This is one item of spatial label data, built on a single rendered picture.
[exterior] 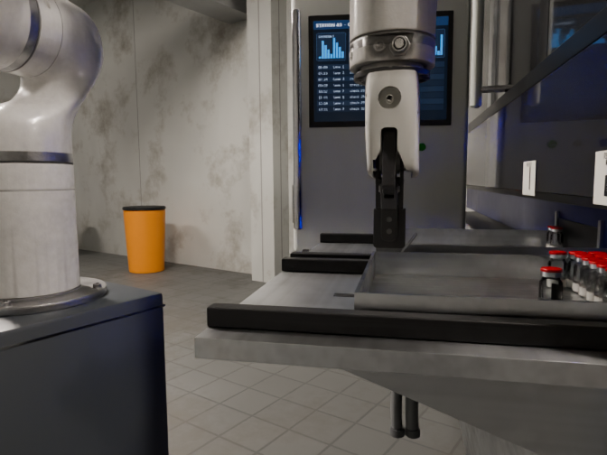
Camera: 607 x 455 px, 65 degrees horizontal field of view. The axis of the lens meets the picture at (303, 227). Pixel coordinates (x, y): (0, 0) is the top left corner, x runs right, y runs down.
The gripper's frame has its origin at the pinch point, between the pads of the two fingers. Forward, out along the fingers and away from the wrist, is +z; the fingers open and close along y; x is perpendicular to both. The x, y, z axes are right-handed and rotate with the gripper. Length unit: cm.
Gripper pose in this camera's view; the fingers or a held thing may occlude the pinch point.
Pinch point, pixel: (389, 227)
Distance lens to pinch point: 49.8
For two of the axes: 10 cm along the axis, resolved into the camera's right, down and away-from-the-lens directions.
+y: 2.1, -1.0, 9.7
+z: 0.1, 9.9, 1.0
